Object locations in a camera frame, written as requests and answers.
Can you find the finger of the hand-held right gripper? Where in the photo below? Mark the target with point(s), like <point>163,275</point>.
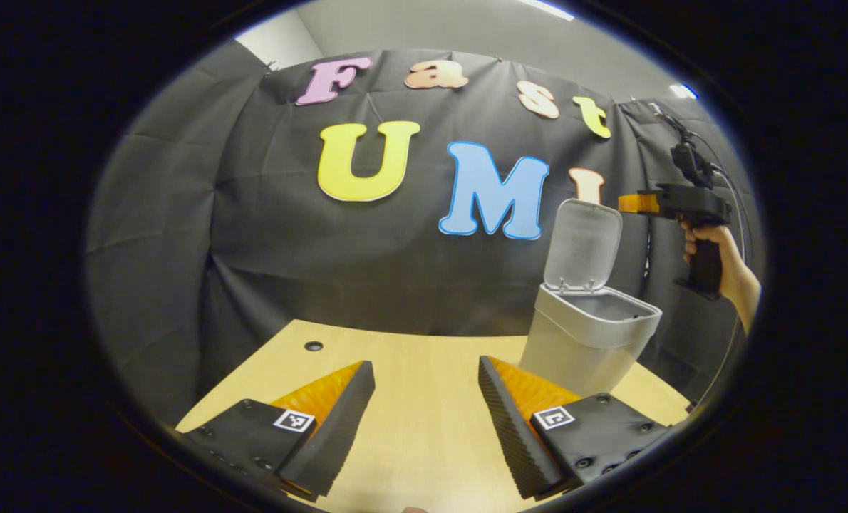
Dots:
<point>638,202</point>

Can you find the white desktop garbage bin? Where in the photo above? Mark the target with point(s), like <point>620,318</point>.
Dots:
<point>581,342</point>

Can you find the wooden desktop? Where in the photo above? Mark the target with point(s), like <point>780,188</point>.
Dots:
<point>424,427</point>

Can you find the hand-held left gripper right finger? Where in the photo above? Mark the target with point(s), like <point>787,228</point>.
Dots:
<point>506,427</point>

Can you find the ceiling light panel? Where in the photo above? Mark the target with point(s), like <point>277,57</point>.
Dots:
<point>547,8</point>
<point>683,90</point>

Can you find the black backdrop cloth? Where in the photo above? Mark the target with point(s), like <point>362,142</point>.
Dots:
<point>288,271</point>

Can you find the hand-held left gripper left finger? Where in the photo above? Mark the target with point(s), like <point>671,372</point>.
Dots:
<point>338,427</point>

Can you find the black desk grommet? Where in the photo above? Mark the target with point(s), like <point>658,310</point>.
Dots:
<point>313,346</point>

